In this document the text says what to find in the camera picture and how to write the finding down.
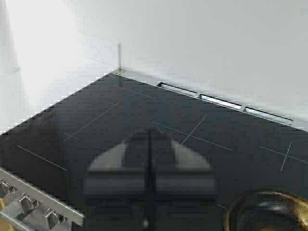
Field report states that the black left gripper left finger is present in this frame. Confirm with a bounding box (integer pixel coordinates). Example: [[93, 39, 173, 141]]
[[83, 130, 149, 231]]

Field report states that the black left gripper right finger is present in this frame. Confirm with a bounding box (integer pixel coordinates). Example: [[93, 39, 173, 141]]
[[146, 129, 217, 231]]

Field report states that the right steel stove knob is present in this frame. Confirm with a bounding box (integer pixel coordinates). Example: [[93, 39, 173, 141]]
[[44, 208, 67, 231]]

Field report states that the steel stove knob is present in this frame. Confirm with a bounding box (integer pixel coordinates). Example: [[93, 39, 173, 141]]
[[44, 208, 67, 231], [0, 180, 17, 198], [17, 193, 40, 214]]

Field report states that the stainless steel stove range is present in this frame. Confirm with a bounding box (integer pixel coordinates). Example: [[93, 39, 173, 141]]
[[0, 74, 308, 231]]

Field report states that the middle steel stove knob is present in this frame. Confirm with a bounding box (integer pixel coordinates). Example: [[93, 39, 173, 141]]
[[17, 193, 40, 214]]

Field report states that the left steel stove knob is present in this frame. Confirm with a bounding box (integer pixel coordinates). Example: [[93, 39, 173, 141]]
[[0, 180, 17, 198]]

